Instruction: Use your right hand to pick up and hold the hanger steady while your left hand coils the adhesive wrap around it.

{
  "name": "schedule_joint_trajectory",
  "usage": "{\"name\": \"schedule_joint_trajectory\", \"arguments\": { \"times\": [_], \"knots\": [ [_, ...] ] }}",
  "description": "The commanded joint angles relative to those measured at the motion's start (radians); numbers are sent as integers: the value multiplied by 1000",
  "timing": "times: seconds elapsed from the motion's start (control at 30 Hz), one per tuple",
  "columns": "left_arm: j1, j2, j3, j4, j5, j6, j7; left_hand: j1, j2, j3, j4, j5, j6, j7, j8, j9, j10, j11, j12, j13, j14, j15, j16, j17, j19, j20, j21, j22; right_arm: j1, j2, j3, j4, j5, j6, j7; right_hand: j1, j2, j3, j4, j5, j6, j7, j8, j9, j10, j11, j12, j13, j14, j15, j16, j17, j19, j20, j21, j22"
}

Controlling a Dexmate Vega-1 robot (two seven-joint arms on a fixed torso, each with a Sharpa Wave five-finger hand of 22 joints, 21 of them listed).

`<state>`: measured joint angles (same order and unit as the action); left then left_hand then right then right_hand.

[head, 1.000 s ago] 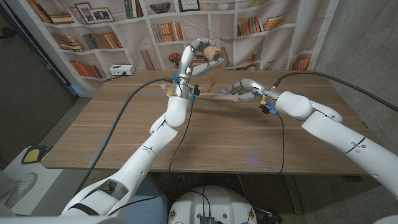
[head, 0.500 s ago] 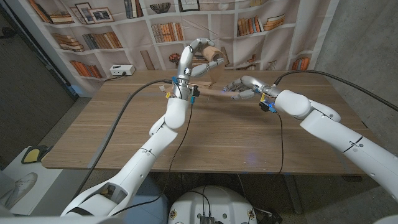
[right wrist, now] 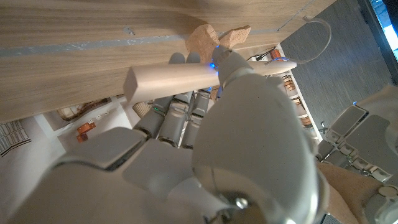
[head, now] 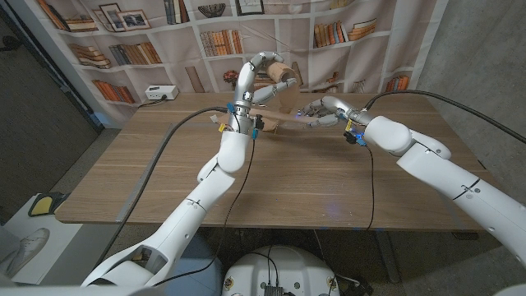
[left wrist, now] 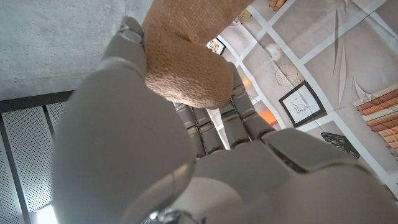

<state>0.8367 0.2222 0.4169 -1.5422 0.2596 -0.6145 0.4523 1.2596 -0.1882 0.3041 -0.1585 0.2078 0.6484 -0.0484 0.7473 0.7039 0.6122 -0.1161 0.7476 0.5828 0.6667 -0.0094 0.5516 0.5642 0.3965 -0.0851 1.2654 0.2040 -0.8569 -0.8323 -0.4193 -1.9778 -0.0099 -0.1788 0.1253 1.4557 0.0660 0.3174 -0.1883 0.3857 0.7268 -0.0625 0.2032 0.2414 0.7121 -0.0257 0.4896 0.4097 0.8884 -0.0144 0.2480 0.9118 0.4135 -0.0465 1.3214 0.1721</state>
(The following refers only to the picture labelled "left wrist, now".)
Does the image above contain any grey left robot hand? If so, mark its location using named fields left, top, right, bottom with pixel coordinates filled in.
left=49, top=15, right=398, bottom=224

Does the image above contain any tan adhesive wrap strip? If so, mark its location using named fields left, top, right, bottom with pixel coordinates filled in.
left=141, top=0, right=254, bottom=110

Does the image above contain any printed bookshelf backdrop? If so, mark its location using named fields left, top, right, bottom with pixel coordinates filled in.
left=206, top=0, right=398, bottom=200

